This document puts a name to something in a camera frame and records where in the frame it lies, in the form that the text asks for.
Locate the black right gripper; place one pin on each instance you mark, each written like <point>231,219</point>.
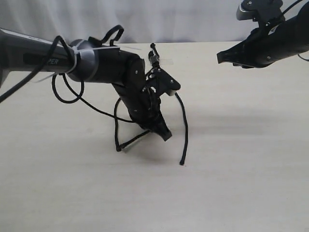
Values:
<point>284,40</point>

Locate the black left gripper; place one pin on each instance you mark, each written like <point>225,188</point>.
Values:
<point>128,78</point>

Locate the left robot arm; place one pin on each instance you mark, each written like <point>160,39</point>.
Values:
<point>92,61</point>

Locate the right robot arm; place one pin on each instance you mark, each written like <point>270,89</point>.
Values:
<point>265,27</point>

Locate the clear tape strip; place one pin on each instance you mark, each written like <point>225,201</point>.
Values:
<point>164,62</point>

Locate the white curtain backdrop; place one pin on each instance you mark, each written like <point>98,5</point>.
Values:
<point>144,21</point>

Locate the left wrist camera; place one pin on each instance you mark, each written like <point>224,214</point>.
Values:
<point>162,82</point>

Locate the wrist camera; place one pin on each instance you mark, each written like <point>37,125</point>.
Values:
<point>162,82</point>
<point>259,10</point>

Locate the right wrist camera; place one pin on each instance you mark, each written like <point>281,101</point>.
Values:
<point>259,10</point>

